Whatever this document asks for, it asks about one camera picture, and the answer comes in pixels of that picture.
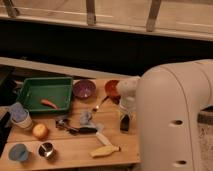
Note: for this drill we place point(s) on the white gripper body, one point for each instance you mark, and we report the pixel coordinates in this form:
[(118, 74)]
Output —
[(127, 105)]

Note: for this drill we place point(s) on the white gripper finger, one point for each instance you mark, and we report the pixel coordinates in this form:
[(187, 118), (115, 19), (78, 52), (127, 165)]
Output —
[(132, 118), (120, 118)]

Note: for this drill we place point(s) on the black eraser block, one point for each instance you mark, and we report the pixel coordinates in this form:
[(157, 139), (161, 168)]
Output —
[(124, 123)]

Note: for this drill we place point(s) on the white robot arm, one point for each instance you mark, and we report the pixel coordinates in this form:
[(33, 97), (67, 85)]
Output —
[(167, 100)]

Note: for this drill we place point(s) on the orange bowl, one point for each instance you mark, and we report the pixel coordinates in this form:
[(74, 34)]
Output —
[(111, 89)]

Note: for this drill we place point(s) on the metal spoon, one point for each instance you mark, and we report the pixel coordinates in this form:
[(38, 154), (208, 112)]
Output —
[(96, 108)]

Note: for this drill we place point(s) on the grey blue cloth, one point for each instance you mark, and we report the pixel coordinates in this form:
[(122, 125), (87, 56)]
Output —
[(86, 120)]

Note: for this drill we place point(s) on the purple bowl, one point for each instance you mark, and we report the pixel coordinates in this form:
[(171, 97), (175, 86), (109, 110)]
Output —
[(84, 89)]

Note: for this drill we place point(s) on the red sausage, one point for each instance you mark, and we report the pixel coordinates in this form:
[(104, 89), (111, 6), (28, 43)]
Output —
[(48, 103)]

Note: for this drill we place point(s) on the metal cup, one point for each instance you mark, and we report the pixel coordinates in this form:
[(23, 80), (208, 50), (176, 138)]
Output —
[(46, 150)]

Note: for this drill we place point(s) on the orange apple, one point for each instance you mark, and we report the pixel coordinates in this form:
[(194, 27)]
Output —
[(40, 131)]

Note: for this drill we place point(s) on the green plastic tray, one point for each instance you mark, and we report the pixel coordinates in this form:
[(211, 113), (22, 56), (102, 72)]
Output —
[(56, 89)]

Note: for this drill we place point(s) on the white cup with blue cloth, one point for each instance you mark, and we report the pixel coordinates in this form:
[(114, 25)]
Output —
[(20, 116)]

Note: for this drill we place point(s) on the white knife handle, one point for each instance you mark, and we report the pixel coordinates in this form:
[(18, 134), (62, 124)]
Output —
[(103, 139)]

